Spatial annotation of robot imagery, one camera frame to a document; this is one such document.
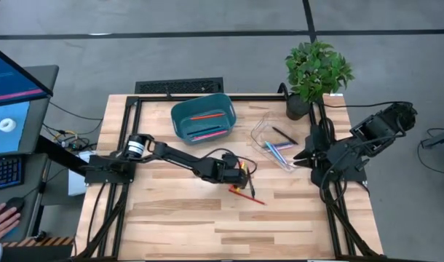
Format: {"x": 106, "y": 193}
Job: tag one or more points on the red pencil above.
{"x": 249, "y": 197}

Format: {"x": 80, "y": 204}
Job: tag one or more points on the black pen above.
{"x": 284, "y": 135}
{"x": 251, "y": 187}

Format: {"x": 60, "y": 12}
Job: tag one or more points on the purple pen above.
{"x": 284, "y": 146}

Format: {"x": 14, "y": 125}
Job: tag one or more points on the blue sheet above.
{"x": 14, "y": 142}

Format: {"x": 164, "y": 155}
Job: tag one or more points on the pink pencil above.
{"x": 211, "y": 135}

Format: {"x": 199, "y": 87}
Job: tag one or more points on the black pencil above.
{"x": 204, "y": 130}

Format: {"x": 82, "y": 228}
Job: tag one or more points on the clear plastic container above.
{"x": 262, "y": 134}

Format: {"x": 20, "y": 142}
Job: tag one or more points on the green potted plant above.
{"x": 316, "y": 69}

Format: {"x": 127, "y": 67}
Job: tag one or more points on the black support beam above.
{"x": 56, "y": 151}

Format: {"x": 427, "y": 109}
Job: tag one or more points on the white tape roll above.
{"x": 3, "y": 122}

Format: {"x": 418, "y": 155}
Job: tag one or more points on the grey stand foot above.
{"x": 440, "y": 139}

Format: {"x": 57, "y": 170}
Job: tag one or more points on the teal plastic bin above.
{"x": 182, "y": 116}

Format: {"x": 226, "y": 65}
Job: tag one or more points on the orange pencil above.
{"x": 207, "y": 116}

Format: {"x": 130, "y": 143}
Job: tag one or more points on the white box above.
{"x": 75, "y": 182}

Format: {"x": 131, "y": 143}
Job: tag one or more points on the computer monitor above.
{"x": 11, "y": 80}

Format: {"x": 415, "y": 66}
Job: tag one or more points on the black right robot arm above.
{"x": 378, "y": 131}

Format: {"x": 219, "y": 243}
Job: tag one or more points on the yellow pen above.
{"x": 244, "y": 164}

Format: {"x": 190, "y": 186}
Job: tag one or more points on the yellow black hazard strip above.
{"x": 40, "y": 241}

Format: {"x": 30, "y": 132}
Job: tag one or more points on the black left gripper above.
{"x": 225, "y": 174}

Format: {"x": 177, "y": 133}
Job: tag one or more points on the backlit black keyboard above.
{"x": 5, "y": 172}

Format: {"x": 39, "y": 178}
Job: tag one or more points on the light blue pen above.
{"x": 273, "y": 153}

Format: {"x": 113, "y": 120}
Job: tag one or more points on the blue pencil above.
{"x": 207, "y": 132}

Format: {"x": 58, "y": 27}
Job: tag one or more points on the black computer mouse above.
{"x": 15, "y": 202}

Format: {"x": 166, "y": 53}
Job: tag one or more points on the person's hand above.
{"x": 1, "y": 223}

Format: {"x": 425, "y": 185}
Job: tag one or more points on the grey workstation desk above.
{"x": 36, "y": 120}

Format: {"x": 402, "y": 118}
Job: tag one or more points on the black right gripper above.
{"x": 324, "y": 156}

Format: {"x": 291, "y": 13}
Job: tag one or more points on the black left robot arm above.
{"x": 182, "y": 158}

